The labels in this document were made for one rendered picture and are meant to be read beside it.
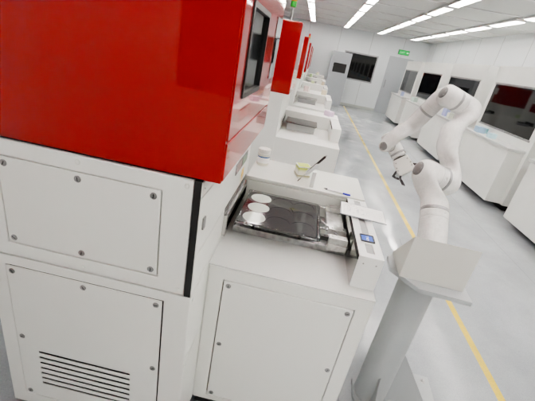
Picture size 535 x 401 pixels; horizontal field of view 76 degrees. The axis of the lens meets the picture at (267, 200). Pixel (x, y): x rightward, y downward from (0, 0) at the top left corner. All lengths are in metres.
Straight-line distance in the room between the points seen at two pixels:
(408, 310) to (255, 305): 0.70
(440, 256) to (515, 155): 4.56
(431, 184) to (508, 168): 4.38
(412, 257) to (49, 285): 1.34
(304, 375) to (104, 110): 1.25
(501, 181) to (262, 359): 5.06
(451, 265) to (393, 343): 0.49
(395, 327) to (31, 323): 1.48
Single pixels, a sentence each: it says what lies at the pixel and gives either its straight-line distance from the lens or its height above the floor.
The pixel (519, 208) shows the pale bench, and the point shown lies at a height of 0.30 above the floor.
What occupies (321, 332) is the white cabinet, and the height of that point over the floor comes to 0.62.
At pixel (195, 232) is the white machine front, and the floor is 1.06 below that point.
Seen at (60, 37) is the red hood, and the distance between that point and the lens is 1.04.
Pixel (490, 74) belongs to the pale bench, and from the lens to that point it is 7.92.
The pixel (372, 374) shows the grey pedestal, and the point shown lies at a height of 0.21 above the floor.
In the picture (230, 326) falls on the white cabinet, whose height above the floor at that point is 0.54.
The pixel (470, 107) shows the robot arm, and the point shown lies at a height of 1.49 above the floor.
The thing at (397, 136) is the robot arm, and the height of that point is 1.26.
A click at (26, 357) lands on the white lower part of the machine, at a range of 1.71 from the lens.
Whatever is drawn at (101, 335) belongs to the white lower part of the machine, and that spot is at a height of 0.56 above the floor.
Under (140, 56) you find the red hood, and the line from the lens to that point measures 0.94.
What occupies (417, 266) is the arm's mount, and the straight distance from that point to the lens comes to 1.54.
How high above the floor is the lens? 1.58
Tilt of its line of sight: 24 degrees down
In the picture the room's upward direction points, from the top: 11 degrees clockwise
